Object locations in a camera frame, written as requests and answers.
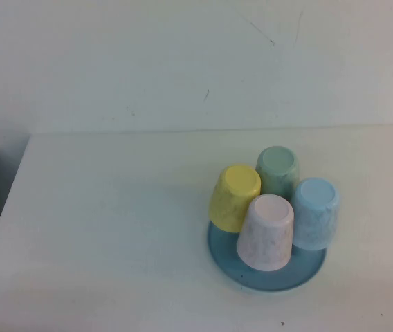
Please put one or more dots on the green marbled cup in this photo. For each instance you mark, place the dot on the green marbled cup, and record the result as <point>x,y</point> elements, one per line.
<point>276,162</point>

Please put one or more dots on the yellow marbled cup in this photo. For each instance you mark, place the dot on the yellow marbled cup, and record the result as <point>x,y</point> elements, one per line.
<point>227,204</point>

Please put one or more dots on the light blue marbled cup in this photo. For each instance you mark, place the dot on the light blue marbled cup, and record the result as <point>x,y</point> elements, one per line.
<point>314,214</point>

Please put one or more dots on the pink marbled cup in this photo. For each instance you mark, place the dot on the pink marbled cup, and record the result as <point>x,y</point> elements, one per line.
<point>265,235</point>

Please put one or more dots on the blue cup stand tray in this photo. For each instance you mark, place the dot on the blue cup stand tray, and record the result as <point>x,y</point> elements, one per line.
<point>279,276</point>

